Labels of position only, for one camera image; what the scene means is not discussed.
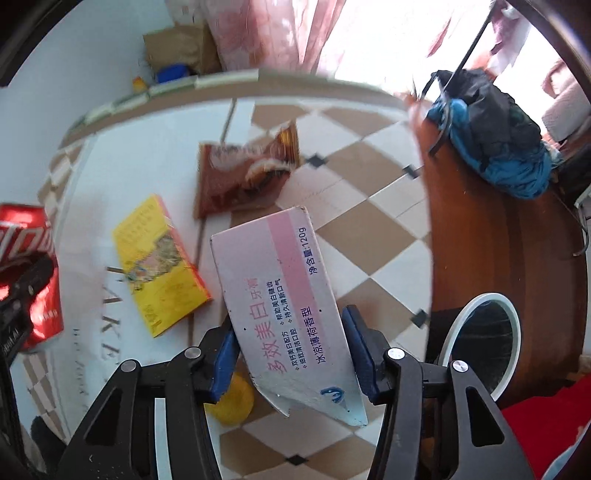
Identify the pink white toothpaste box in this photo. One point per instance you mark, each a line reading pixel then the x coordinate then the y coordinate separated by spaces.
pixel 277 293

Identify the blue and black clothes pile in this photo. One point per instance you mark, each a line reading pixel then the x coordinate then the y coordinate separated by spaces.
pixel 491 133

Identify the white round trash bin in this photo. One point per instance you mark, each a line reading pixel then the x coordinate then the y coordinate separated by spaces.
pixel 487 336

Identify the yellow snack box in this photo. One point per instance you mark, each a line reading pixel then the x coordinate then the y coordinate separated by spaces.
pixel 163 282

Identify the blue lid jar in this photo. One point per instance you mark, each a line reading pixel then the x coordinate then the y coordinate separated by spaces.
pixel 172 73

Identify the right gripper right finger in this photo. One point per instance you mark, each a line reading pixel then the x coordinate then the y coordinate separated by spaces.
pixel 439 423

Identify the yellow round fruit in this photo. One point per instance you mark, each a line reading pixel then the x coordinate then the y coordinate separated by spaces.
pixel 235 404

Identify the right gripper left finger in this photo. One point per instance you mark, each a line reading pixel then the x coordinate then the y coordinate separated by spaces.
pixel 116 437

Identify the brown snack bag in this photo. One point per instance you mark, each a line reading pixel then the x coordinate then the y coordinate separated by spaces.
pixel 242 177

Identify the red blanket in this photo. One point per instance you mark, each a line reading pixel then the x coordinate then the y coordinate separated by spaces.
pixel 545 426

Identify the red cola can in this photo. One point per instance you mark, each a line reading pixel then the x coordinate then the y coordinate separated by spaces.
pixel 31 310

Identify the pink floral curtain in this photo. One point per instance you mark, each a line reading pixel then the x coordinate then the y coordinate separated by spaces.
pixel 272 34

